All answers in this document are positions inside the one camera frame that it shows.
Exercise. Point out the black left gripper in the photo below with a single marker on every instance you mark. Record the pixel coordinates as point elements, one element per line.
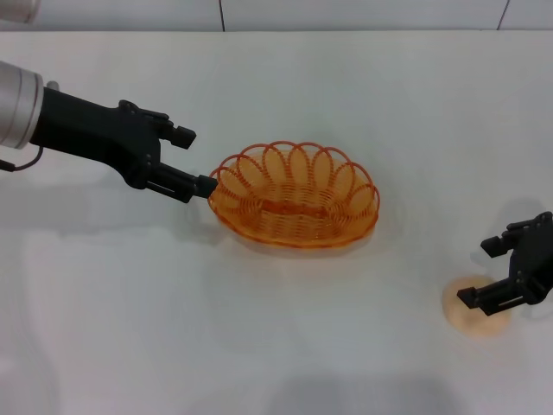
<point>99,134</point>

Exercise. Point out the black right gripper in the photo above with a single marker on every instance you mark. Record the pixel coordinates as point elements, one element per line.
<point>538,259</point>

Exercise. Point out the pale round bread bun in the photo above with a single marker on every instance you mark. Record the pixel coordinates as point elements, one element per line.
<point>464,322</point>

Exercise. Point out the orange plastic woven basket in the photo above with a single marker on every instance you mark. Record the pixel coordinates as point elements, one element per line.
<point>298,216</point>

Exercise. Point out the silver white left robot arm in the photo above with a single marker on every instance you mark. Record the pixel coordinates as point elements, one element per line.
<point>17,104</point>

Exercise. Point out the metal left wrist connector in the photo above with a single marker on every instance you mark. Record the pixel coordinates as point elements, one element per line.
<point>52,84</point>

